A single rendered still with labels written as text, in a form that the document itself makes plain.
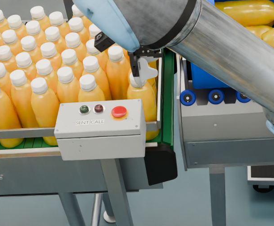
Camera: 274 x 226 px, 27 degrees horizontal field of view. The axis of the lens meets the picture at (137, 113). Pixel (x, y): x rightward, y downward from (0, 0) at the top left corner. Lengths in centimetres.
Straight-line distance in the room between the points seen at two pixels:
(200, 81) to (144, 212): 114
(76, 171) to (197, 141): 35
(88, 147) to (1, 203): 139
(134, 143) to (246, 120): 39
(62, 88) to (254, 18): 53
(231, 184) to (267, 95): 168
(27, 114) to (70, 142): 25
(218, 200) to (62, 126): 74
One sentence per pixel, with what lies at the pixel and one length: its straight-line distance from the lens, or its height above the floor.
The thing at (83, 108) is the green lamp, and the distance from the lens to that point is 132.
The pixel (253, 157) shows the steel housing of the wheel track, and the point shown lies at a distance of 173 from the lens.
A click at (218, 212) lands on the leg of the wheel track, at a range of 194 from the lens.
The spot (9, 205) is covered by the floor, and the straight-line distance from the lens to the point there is 266.
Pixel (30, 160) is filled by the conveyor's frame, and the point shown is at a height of 88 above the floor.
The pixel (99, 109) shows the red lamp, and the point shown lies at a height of 111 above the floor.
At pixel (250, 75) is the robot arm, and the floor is 145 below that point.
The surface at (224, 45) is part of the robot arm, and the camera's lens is 80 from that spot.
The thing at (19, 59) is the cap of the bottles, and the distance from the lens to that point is 153.
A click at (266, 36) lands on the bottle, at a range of 146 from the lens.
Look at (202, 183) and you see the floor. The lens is 255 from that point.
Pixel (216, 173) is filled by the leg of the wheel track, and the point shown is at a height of 62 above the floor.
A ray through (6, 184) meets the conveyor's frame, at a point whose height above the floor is 78.
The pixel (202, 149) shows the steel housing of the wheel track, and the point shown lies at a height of 77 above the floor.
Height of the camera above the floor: 200
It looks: 44 degrees down
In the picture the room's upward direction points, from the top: 10 degrees counter-clockwise
